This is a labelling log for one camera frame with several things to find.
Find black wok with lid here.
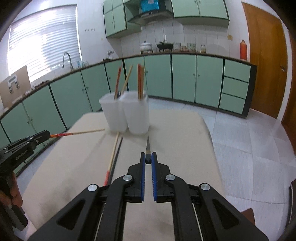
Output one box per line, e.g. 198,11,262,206
157,42,174,52

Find green lower kitchen cabinets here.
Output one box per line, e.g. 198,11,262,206
1,54,257,146

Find plain bamboo chopstick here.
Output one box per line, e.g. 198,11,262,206
121,65,133,95

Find bamboo chopstick orange red end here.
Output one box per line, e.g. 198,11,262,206
50,128,105,138

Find wooden door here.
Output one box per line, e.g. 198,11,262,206
242,3,287,118

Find chrome kitchen faucet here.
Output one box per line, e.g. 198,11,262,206
62,52,74,71

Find left hand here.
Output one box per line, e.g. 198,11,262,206
1,172,23,207

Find orange thermos bottle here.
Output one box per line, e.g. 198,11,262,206
240,40,247,61

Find white window blinds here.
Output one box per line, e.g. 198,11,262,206
7,4,81,81

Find white double utensil holder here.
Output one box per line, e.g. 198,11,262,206
99,91,149,135

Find white cooking pot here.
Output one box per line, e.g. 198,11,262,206
140,41,153,54

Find black range hood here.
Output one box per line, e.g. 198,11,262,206
128,9,174,26

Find blue box above hood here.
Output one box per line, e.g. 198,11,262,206
140,0,159,13

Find glass jar with lid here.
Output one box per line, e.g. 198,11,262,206
200,44,206,54

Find black chopstick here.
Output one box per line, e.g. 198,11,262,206
108,137,123,185
145,137,152,165

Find bamboo chopstick floral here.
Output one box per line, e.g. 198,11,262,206
140,65,144,100

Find bamboo chopstick red floral end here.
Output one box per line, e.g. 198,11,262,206
114,66,122,100

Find bamboo chopstick red handle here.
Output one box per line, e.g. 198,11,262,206
104,132,119,186

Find cardboard box with label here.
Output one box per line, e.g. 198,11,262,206
1,65,31,108

